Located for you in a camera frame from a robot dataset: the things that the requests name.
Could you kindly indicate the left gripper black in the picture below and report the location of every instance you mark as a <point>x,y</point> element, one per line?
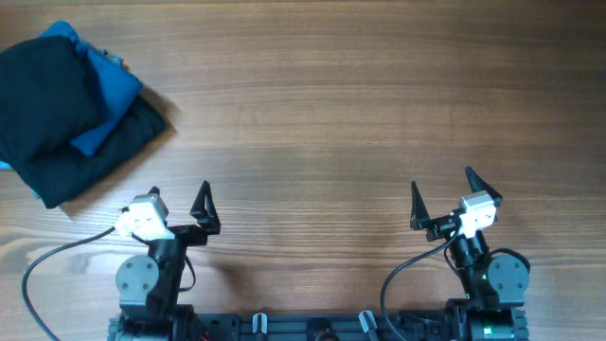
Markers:
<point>185,231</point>

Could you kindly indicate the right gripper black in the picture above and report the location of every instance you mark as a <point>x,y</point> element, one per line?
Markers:
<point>442,225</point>

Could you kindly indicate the black polo shirt white logo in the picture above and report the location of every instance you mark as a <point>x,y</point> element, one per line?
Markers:
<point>45,98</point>

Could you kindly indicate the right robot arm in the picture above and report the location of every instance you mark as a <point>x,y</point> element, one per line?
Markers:
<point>494,281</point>

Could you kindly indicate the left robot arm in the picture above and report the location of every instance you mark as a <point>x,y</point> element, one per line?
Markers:
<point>149,285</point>

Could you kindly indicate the black folded garment under blue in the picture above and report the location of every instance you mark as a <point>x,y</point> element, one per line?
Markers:
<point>66,173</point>

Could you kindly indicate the blue folded shirt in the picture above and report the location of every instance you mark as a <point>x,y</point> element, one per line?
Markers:
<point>112,87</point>

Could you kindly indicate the light blue cloth edge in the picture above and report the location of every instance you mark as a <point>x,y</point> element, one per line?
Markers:
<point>5,166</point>

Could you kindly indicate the right white rail clip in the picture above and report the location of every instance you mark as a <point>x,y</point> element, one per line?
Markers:
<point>369,325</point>

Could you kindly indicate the white rail clip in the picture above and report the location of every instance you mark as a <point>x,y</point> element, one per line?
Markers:
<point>369,325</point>
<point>260,323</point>

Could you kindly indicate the left white rail clip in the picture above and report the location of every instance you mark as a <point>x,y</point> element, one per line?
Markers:
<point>260,323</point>

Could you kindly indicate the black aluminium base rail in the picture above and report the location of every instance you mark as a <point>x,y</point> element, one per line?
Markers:
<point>322,327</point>

